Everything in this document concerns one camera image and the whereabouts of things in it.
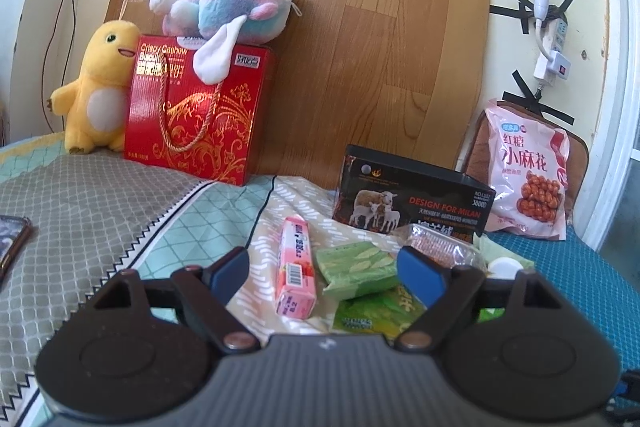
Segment clear cake pack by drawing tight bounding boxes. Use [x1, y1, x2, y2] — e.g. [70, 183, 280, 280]
[404, 225, 487, 272]

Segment bright green snack bag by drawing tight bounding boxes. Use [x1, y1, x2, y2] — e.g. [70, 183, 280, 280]
[333, 285, 426, 339]

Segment white plastic cup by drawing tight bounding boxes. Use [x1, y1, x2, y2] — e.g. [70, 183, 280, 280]
[488, 257, 524, 281]

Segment pink rectangular snack box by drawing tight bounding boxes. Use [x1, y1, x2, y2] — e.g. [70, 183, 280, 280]
[276, 215, 317, 320]

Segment light green leaf snack pack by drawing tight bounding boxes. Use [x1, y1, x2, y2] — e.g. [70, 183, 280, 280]
[314, 242, 399, 301]

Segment black open cardboard box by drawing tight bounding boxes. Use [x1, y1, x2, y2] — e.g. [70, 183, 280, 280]
[333, 145, 496, 243]

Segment blue checked cloth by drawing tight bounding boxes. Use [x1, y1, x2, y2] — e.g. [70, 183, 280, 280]
[486, 228, 640, 369]

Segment patterned patchwork bed sheet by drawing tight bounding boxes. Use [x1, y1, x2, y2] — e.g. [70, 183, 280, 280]
[1, 134, 401, 426]

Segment brown seat cushion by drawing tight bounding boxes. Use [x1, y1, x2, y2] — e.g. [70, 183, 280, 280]
[461, 101, 589, 225]

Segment pink fried dough snack bag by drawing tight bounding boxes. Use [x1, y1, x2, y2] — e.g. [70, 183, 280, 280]
[485, 103, 570, 241]

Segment red gift box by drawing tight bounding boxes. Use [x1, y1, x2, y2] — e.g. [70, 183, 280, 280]
[124, 35, 274, 186]

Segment smartphone with red case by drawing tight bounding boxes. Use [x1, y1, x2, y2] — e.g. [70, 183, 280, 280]
[0, 216, 32, 283]

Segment yellow duck plush toy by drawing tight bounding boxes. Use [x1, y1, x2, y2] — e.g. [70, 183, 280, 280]
[48, 20, 141, 154]

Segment wood pattern board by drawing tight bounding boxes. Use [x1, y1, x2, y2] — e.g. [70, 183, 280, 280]
[107, 0, 489, 188]

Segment pastel unicorn plush toy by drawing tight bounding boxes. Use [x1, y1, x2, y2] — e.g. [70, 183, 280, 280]
[149, 0, 299, 86]

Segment dark wall cable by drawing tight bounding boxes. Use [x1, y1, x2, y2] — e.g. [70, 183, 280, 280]
[39, 0, 89, 136]

